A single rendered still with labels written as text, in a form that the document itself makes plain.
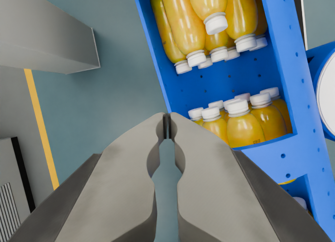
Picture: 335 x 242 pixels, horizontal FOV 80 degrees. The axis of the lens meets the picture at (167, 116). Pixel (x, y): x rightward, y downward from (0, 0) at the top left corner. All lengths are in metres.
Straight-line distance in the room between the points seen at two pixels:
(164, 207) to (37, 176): 1.15
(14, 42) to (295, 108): 0.99
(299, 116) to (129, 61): 1.39
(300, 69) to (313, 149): 0.13
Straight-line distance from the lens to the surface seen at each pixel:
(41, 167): 2.11
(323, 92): 0.59
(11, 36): 1.06
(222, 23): 0.40
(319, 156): 0.41
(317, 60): 0.64
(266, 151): 0.34
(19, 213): 2.14
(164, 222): 1.91
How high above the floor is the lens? 1.54
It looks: 80 degrees down
